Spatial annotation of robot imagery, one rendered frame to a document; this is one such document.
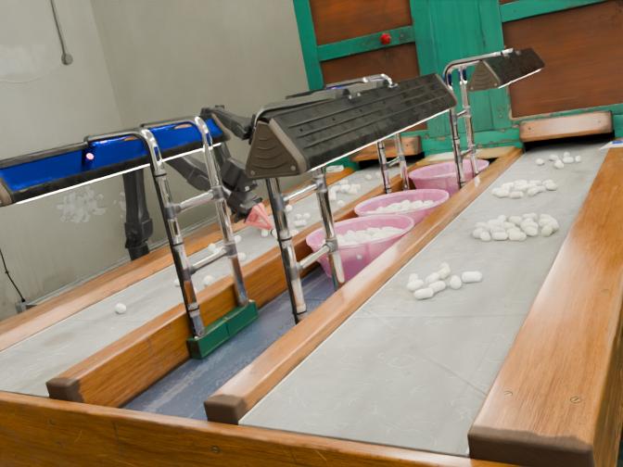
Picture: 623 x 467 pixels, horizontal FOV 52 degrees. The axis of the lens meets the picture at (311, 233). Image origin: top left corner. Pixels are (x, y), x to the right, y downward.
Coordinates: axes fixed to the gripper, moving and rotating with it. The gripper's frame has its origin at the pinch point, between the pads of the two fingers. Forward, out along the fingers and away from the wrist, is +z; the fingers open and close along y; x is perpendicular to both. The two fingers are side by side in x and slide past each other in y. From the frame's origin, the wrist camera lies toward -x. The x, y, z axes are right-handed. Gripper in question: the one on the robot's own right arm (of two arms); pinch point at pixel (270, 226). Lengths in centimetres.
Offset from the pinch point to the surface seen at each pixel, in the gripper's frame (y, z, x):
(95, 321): -64, -1, 4
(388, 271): -39, 42, -35
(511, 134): 90, 34, -37
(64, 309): -62, -11, 10
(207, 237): -9.7, -12.2, 10.1
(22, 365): -83, 1, 2
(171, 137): -42, -13, -31
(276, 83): 168, -100, 31
